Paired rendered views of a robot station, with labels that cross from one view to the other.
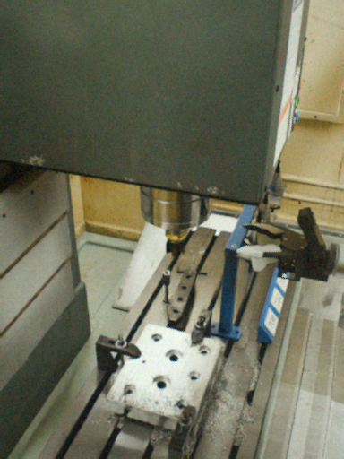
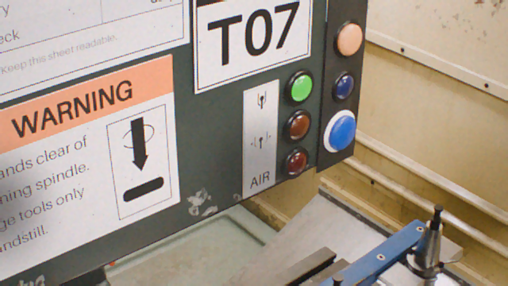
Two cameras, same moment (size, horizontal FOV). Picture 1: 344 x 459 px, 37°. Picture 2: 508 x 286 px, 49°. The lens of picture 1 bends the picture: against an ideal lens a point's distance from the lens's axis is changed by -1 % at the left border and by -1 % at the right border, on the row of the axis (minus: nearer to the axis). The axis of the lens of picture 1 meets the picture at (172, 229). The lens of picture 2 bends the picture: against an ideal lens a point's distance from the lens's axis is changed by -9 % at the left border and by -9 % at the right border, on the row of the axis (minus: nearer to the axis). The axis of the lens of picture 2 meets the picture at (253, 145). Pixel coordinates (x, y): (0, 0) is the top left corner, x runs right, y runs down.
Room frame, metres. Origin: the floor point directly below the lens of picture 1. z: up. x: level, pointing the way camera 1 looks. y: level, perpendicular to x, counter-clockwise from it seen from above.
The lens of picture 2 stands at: (0.81, -0.45, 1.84)
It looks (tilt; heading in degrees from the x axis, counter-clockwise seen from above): 32 degrees down; 31
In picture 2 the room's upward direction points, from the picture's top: 1 degrees clockwise
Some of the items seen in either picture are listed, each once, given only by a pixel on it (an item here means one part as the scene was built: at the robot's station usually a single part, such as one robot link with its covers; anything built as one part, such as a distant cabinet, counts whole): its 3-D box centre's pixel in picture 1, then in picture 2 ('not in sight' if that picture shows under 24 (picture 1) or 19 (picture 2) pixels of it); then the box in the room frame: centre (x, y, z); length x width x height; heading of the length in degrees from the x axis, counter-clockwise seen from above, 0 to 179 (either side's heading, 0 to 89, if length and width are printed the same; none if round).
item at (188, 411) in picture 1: (184, 432); not in sight; (0.76, -0.03, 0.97); 0.13 x 0.03 x 0.15; 161
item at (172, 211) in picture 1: (176, 188); not in sight; (0.99, -0.01, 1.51); 0.16 x 0.16 x 0.12
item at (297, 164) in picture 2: not in sight; (296, 164); (1.15, -0.29, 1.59); 0.02 x 0.01 x 0.02; 161
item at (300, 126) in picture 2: not in sight; (298, 126); (1.15, -0.29, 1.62); 0.02 x 0.01 x 0.02; 161
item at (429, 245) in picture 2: (276, 180); (429, 242); (1.53, -0.35, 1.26); 0.04 x 0.04 x 0.07
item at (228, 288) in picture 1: (227, 295); not in sight; (1.18, -0.17, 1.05); 0.10 x 0.05 x 0.30; 71
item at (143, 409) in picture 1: (167, 374); not in sight; (0.95, 0.01, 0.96); 0.29 x 0.23 x 0.05; 161
